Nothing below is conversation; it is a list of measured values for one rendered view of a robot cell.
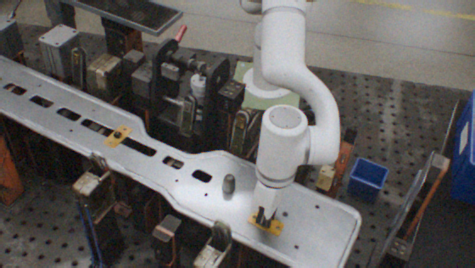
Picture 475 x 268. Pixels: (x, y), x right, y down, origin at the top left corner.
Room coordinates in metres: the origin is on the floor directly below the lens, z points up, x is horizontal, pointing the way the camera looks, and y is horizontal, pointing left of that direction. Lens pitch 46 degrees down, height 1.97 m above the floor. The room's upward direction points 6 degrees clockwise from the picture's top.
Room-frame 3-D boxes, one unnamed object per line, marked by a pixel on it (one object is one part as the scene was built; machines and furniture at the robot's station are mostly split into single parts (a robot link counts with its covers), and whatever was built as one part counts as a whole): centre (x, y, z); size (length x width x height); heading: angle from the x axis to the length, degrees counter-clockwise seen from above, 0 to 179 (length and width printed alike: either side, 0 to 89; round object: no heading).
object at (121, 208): (0.92, 0.32, 0.84); 0.13 x 0.05 x 0.29; 156
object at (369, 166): (1.05, -0.43, 0.74); 0.11 x 0.10 x 0.09; 66
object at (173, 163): (0.83, 0.16, 0.84); 0.12 x 0.05 x 0.29; 156
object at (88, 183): (0.72, 0.34, 0.87); 0.12 x 0.09 x 0.35; 156
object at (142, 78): (1.10, 0.27, 0.89); 0.13 x 0.11 x 0.38; 156
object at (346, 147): (0.81, -0.26, 0.95); 0.03 x 0.01 x 0.50; 66
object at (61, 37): (1.19, 0.56, 0.90); 0.13 x 0.10 x 0.41; 156
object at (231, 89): (1.01, 0.03, 0.91); 0.07 x 0.05 x 0.42; 156
